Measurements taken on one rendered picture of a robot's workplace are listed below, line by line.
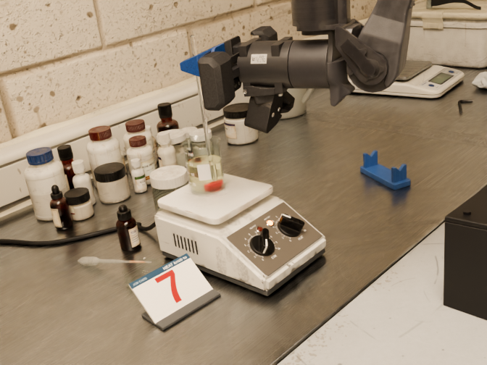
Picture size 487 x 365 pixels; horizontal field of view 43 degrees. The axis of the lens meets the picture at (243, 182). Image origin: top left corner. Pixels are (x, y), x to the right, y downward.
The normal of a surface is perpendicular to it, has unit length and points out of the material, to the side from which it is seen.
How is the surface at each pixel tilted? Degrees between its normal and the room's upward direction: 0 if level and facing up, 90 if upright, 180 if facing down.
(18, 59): 90
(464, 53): 93
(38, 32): 90
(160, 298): 40
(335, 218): 0
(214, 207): 0
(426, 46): 93
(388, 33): 58
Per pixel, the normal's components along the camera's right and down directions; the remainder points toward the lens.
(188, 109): 0.72, 0.19
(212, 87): -0.40, 0.40
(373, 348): -0.11, -0.91
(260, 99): -0.02, 0.42
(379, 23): -0.22, -0.14
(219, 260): -0.66, 0.36
